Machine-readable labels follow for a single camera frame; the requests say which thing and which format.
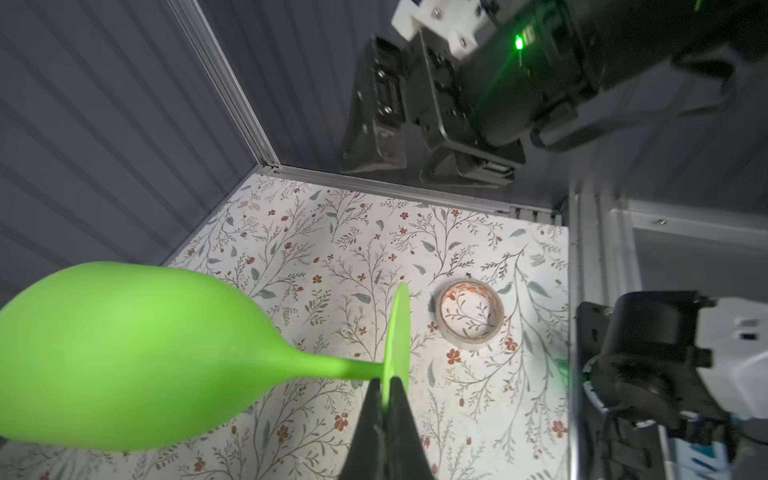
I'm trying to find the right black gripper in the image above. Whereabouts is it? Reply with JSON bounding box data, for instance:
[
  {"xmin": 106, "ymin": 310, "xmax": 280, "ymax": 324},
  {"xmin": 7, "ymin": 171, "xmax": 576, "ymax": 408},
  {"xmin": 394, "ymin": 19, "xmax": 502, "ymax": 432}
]
[{"xmin": 341, "ymin": 1, "xmax": 597, "ymax": 186}]

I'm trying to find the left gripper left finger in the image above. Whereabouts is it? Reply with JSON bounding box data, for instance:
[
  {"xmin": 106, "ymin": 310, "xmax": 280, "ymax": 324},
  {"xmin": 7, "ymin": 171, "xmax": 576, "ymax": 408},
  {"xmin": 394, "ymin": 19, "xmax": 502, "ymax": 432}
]
[{"xmin": 338, "ymin": 379, "xmax": 384, "ymax": 480}]

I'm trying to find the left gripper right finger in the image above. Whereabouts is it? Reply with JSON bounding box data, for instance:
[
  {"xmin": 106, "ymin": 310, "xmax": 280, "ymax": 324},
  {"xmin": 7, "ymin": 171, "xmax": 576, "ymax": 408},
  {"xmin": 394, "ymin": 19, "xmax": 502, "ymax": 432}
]
[{"xmin": 384, "ymin": 377, "xmax": 435, "ymax": 480}]

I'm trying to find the green wine glass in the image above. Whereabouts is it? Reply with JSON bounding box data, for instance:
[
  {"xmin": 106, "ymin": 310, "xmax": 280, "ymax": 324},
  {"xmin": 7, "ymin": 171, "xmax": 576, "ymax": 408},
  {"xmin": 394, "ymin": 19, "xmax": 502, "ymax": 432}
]
[{"xmin": 1, "ymin": 262, "xmax": 410, "ymax": 451}]

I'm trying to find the clear tape roll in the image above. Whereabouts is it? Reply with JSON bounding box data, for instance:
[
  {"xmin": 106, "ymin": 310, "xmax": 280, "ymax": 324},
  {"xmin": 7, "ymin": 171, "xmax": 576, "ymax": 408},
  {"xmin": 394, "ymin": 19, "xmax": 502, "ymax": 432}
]
[{"xmin": 435, "ymin": 278, "xmax": 506, "ymax": 357}]

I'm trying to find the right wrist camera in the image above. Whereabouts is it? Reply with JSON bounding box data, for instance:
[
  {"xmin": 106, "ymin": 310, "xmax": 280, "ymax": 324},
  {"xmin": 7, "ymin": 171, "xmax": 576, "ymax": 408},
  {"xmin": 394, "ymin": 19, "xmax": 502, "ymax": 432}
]
[{"xmin": 391, "ymin": 0, "xmax": 492, "ymax": 60}]

